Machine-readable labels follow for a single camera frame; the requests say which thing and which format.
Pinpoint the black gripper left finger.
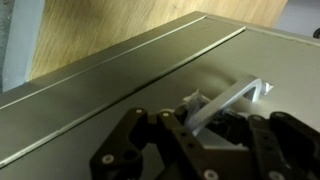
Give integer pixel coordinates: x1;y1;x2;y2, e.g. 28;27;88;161
89;89;214;180

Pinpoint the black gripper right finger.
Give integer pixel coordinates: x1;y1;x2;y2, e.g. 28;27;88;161
213;109;320;180

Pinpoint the silver metal drawer handle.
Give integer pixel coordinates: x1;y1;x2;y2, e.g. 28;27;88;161
184;74;275;136

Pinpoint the grey upper drawer front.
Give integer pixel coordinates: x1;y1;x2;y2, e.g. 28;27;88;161
0;14;247;168

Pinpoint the grey metal drawer cabinet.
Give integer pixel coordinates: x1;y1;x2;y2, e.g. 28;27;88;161
0;10;320;111

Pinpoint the light wooden board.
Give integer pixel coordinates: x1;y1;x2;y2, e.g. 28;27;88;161
29;0;288;81

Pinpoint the pale blue-grey panel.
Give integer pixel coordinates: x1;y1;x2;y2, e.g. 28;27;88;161
1;0;46;93

